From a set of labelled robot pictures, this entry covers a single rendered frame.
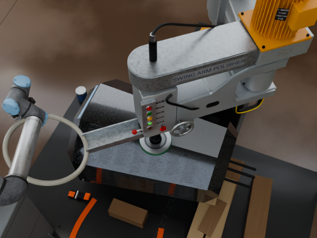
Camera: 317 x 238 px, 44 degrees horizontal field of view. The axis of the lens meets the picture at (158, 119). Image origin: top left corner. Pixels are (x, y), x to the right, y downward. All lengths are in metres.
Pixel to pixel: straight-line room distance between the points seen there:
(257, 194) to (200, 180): 0.81
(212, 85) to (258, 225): 1.47
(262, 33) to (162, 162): 1.15
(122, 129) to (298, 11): 1.24
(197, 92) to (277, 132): 1.74
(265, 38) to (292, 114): 1.97
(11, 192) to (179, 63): 0.97
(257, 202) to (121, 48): 2.13
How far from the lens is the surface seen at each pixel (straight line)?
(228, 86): 2.24
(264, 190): 3.45
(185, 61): 1.97
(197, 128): 2.76
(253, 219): 3.34
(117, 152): 2.81
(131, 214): 3.24
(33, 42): 4.58
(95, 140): 2.46
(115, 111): 2.84
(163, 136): 2.66
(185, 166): 2.72
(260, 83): 2.40
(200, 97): 2.22
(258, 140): 3.75
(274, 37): 2.10
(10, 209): 2.65
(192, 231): 3.12
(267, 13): 2.00
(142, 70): 1.93
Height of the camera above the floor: 3.20
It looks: 58 degrees down
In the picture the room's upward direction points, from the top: 1 degrees counter-clockwise
